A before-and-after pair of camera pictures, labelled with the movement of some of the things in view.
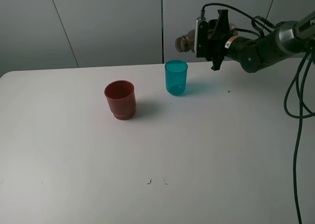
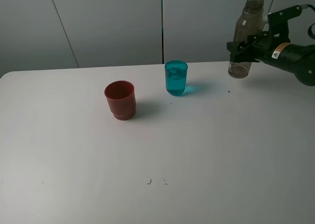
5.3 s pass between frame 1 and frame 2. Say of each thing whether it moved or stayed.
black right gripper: moved
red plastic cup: stayed
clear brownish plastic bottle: moved
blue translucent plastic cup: stayed
